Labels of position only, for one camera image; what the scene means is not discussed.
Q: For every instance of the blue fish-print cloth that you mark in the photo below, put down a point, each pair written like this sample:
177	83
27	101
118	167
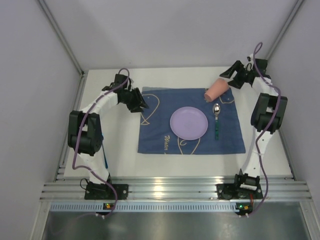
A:
156	136

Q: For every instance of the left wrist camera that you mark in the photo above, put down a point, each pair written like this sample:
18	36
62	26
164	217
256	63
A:
123	80

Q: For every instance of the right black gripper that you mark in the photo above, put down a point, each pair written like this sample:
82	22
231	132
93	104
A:
240	75

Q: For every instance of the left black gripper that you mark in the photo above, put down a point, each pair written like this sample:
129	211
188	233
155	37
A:
135	99

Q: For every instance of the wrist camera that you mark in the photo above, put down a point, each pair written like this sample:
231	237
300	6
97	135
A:
260	63
123	80

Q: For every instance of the spoon with green handle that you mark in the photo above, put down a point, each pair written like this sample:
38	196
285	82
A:
216	111

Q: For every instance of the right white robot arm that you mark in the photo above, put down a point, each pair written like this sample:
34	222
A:
268	113

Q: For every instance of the purple plastic plate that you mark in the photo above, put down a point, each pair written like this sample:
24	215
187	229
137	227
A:
188	123

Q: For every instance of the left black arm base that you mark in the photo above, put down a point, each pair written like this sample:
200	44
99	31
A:
94	191

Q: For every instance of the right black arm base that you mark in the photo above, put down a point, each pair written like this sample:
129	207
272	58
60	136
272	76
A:
244	187

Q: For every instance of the perforated cable duct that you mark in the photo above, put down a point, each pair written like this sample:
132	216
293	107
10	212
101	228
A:
148	207

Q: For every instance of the blue plastic fork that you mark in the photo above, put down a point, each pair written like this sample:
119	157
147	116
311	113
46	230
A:
104	153

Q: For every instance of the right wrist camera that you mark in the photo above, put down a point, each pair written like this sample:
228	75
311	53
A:
260	63

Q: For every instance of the aluminium frame rail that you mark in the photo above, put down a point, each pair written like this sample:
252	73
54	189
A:
166	189

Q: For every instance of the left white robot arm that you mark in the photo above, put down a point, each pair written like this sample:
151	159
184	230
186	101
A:
85	135

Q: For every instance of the orange plastic cup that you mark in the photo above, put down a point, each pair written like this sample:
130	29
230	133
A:
219	87

